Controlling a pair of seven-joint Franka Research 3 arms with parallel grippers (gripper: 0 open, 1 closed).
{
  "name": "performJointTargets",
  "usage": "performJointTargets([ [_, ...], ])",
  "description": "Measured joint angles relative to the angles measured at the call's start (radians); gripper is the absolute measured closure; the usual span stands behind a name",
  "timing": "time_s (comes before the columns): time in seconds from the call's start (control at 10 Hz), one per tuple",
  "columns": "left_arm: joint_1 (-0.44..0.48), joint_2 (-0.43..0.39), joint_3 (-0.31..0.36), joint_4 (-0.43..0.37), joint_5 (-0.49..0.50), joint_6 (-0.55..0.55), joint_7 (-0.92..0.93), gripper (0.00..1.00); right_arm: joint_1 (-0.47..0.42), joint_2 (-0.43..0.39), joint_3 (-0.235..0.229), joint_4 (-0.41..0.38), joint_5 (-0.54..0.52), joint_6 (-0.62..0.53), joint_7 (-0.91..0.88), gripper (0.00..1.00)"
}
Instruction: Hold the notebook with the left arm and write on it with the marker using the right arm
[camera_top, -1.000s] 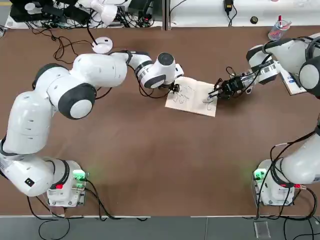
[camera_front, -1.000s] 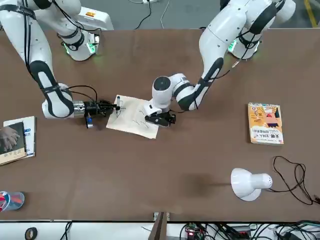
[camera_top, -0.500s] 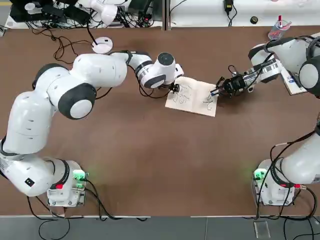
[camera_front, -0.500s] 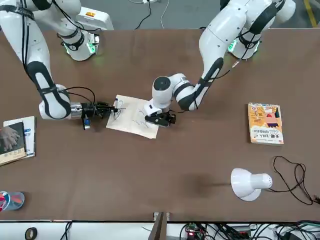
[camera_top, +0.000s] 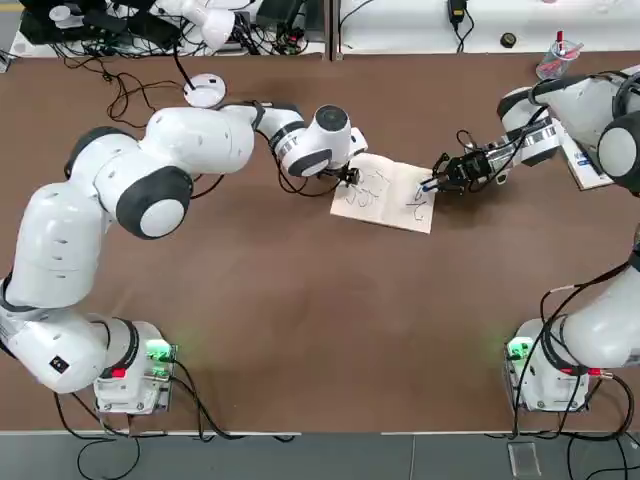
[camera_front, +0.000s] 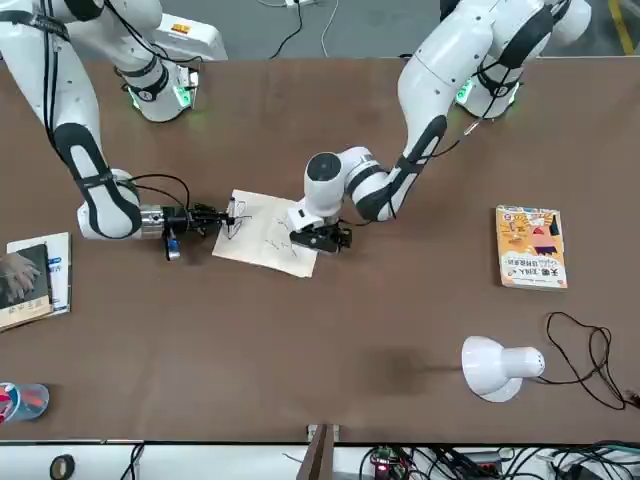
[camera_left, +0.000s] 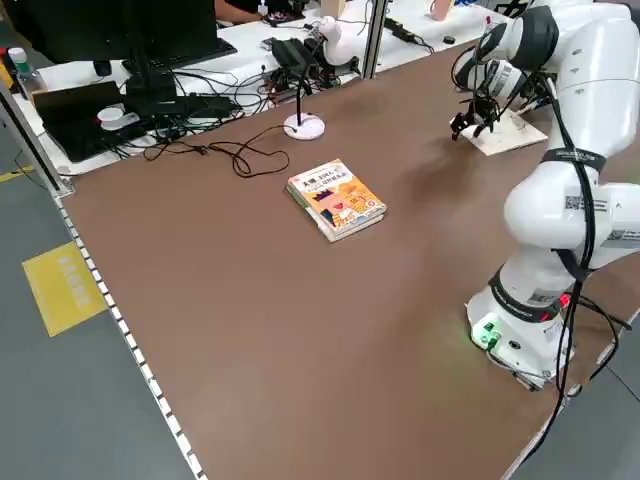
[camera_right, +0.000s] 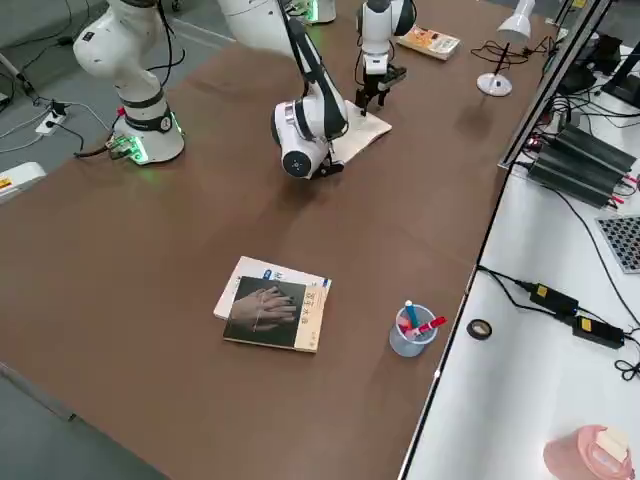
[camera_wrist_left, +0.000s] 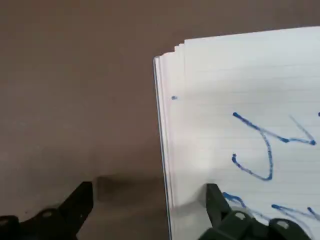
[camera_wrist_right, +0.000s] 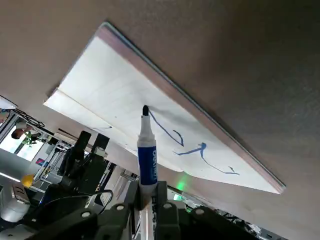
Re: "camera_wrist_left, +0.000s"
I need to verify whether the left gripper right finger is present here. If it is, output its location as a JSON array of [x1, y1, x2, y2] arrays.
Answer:
[[197, 183, 313, 240]]

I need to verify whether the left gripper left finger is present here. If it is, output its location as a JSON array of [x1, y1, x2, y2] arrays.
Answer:
[[0, 181, 94, 240]]

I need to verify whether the white lined notebook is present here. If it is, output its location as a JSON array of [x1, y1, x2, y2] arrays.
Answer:
[[152, 25, 320, 240]]

